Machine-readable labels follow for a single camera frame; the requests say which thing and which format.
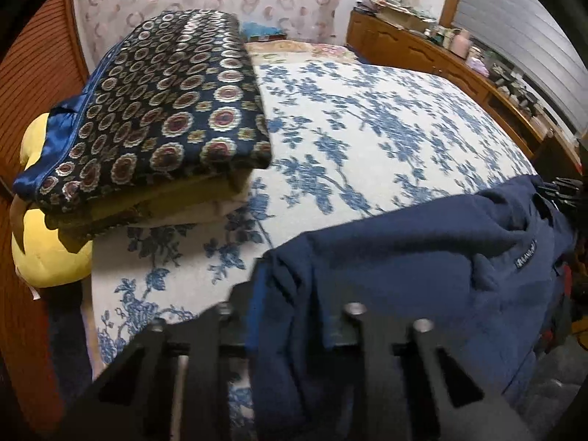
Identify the black tripod gadgets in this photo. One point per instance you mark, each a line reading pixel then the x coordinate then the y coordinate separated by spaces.
pixel 519 96

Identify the wooden louvred wardrobe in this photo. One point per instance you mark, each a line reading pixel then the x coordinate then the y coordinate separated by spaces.
pixel 41 69

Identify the yellow plush toy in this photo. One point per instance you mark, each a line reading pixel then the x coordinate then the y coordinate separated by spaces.
pixel 46 257

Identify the pink floral blanket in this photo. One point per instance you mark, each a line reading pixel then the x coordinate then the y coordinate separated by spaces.
pixel 298 50

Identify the pink bottle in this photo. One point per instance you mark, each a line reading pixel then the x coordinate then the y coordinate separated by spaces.
pixel 459 43

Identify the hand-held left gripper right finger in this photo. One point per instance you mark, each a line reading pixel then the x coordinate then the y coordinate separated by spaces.
pixel 367 344

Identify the wooden sideboard cabinet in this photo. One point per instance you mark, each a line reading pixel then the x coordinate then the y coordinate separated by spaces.
pixel 404 50

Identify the blue floral bedspread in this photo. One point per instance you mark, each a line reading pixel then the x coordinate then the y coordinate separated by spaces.
pixel 367 138

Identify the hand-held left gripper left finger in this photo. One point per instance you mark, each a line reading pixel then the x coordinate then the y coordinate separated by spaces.
pixel 234 326

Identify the dark medallion patterned folded cloth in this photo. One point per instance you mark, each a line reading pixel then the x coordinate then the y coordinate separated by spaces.
pixel 161 101

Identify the navy printed t-shirt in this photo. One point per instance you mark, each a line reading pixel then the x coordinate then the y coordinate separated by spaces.
pixel 413 262

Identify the purple pouch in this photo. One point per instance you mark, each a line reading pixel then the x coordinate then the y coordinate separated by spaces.
pixel 477 62

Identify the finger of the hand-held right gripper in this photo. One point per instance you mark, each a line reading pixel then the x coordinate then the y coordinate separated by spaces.
pixel 562 193

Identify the blue box by curtain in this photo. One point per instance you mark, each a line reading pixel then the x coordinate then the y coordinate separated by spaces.
pixel 257 30

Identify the open cardboard box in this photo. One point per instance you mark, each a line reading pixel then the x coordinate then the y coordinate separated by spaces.
pixel 404 18

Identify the pile of floral cloths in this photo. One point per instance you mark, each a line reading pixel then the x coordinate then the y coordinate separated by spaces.
pixel 370 4

